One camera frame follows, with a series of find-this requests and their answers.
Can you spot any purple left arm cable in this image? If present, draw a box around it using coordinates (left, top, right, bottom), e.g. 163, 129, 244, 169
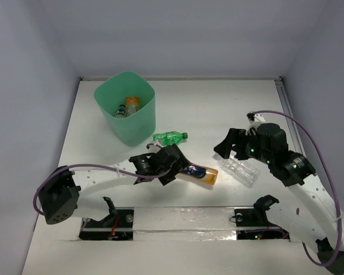
33, 144, 173, 215

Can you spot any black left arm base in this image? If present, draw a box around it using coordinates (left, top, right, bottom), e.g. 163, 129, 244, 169
79, 197, 134, 241

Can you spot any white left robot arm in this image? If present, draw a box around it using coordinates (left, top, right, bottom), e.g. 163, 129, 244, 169
33, 143, 191, 226

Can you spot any green plastic bin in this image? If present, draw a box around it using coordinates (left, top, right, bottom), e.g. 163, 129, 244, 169
94, 71, 156, 146

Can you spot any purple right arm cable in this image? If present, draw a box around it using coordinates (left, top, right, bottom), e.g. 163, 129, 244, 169
248, 110, 342, 267

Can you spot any clear water bottle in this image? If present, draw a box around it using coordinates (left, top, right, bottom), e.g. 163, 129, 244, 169
213, 153, 261, 188

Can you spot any silver foil tape strip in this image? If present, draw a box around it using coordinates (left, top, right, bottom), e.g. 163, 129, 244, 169
132, 207, 237, 242

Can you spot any small orange pulp bottle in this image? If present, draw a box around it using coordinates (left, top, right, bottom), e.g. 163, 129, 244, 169
125, 96, 140, 116

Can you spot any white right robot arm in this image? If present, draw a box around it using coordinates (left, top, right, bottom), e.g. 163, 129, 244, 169
214, 123, 344, 274

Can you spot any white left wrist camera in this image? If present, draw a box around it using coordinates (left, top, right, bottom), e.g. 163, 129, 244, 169
146, 139, 166, 153

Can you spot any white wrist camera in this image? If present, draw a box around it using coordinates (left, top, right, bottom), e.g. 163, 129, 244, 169
146, 139, 166, 153
245, 112, 266, 136

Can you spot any clear bottle with black label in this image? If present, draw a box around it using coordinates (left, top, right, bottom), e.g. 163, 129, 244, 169
114, 104, 128, 119

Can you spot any orange bottle with blue label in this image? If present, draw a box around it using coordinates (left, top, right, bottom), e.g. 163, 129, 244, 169
178, 164, 218, 190

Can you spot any green plastic soda bottle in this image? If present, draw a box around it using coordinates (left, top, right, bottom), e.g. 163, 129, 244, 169
153, 131, 188, 146

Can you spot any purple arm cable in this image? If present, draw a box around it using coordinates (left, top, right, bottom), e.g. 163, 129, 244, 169
248, 110, 342, 267
33, 144, 173, 215

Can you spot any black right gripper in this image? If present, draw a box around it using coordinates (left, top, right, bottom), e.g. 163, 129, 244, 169
213, 127, 273, 164

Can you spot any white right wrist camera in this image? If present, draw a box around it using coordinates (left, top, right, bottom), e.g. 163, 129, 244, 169
245, 112, 266, 136

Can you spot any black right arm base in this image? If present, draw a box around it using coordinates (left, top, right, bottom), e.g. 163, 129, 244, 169
229, 195, 290, 241

